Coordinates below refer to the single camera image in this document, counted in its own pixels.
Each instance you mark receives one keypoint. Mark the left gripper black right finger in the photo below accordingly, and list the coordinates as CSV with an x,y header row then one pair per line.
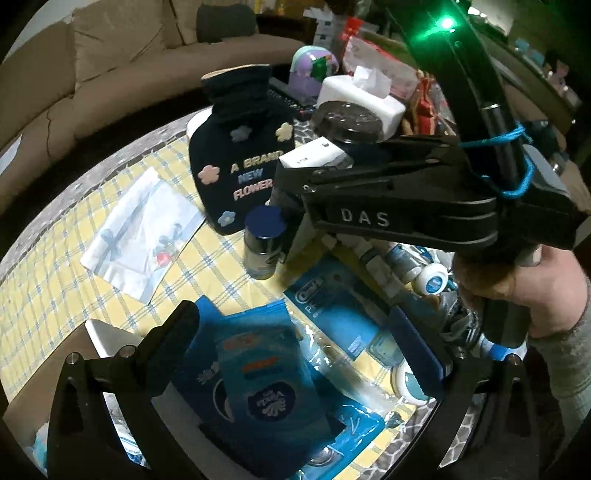
x,y
504,443

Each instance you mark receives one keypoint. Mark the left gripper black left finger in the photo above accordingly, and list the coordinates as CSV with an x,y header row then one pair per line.
x,y
82,440

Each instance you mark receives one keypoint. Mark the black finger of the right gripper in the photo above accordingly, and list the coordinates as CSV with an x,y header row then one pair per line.
x,y
450,218
398,156

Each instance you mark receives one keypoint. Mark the black lid plastic cup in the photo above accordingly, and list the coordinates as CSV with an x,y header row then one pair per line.
x,y
347,122

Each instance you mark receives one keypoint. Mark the small dark spray can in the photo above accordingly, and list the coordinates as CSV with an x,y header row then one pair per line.
x,y
263,238

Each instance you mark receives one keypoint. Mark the black hot water bottle cover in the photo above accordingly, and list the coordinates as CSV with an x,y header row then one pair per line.
x,y
233,155

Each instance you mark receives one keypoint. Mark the cardboard sorting box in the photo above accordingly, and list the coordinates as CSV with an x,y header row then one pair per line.
x,y
93,340

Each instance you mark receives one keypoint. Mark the person's right hand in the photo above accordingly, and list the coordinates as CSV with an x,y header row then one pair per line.
x,y
555,291

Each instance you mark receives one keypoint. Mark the small white plastic bottle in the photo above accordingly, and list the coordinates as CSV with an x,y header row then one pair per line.
x,y
378,269

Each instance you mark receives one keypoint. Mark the white tissue box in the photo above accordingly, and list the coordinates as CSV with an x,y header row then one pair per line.
x,y
341,88

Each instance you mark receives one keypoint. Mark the white tall carton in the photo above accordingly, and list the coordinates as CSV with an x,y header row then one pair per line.
x,y
296,173

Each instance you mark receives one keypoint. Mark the red white snack bag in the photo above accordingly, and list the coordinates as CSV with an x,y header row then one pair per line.
x,y
363,47

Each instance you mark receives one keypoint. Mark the black remote control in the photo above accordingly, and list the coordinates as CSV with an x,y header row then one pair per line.
x,y
302,105

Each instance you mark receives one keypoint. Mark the blue flat box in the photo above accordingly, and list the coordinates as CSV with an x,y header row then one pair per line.
x,y
198,380

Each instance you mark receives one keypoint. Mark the purple egg toy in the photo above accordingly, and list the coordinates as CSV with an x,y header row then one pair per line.
x,y
309,68

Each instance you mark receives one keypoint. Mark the blue wet wipes pack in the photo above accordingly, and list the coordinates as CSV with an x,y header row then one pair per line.
x,y
278,421

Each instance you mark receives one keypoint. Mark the yellow plaid tablecloth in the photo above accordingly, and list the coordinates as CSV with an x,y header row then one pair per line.
x,y
48,292

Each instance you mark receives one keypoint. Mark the dark green cushion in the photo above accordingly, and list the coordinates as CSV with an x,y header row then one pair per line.
x,y
215,23

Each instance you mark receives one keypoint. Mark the brown fabric sofa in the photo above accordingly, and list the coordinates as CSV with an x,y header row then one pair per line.
x,y
108,60

